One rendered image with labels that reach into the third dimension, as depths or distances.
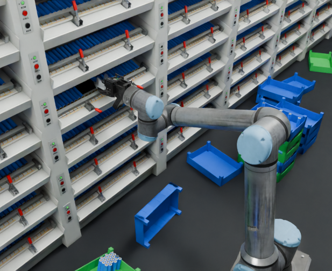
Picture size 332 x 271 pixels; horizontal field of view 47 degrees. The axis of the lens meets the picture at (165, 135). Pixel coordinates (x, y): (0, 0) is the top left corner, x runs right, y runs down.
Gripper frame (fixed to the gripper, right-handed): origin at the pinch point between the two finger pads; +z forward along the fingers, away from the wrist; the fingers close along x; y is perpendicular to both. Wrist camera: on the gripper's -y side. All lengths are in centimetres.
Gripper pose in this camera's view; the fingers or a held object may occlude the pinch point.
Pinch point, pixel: (97, 83)
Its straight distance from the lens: 183.3
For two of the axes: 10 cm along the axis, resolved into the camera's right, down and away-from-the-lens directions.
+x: -6.3, 4.6, -6.2
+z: -7.7, -4.1, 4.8
